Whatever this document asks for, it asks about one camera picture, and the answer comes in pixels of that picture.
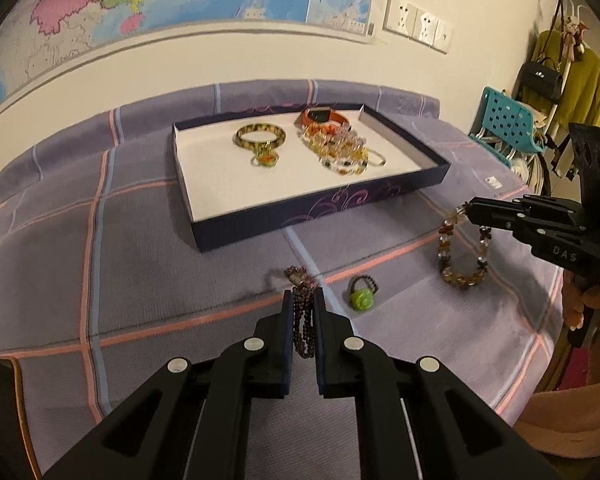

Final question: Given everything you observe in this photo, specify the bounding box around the dark purple bead bracelet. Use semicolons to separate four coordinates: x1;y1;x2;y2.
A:
284;266;326;360

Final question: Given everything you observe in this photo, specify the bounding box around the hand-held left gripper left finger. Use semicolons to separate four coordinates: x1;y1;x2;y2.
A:
42;289;296;480

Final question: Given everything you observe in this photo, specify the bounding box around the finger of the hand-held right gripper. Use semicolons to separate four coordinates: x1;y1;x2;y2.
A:
509;226;600;287
461;194;589;234

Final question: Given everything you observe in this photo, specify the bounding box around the yellow hanging garment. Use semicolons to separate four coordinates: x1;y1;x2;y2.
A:
530;30;600;131

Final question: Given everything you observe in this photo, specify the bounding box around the green pompom hair tie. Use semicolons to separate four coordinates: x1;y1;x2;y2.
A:
348;275;379;312

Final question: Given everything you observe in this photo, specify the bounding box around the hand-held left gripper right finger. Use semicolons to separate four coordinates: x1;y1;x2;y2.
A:
312;287;548;480

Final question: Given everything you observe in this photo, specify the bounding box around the dark blue jewelry box tray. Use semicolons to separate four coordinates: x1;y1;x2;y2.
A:
171;103;452;253

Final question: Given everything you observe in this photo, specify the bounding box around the yellow bead necklace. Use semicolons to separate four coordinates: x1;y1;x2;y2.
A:
300;124;368;161

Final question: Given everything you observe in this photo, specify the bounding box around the orange smart watch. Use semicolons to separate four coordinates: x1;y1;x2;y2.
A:
300;106;352;131

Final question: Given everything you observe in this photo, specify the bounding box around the white wall socket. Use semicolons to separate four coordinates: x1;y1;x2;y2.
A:
432;17;453;55
412;7;438;46
384;0;421;38

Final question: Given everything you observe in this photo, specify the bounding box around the tortoiseshell bangle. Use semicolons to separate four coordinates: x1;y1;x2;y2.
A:
235;123;287;152

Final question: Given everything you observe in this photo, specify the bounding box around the colourful wall map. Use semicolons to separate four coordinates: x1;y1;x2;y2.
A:
0;0;381;121

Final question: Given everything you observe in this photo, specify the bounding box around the person's right hand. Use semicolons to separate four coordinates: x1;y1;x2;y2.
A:
561;274;600;334

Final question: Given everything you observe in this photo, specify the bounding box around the yellow pendant bead bracelet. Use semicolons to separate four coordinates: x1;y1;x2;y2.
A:
251;144;281;168

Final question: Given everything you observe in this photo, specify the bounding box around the amber bead bracelet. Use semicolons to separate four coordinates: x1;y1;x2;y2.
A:
437;202;493;290

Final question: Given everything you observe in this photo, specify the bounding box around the teal plastic chair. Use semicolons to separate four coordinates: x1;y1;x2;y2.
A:
470;86;546;161

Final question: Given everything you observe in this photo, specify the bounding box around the black handbag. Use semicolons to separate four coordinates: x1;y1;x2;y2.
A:
519;57;566;103

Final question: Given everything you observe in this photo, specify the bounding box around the white coat rack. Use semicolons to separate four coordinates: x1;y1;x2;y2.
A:
560;0;590;61

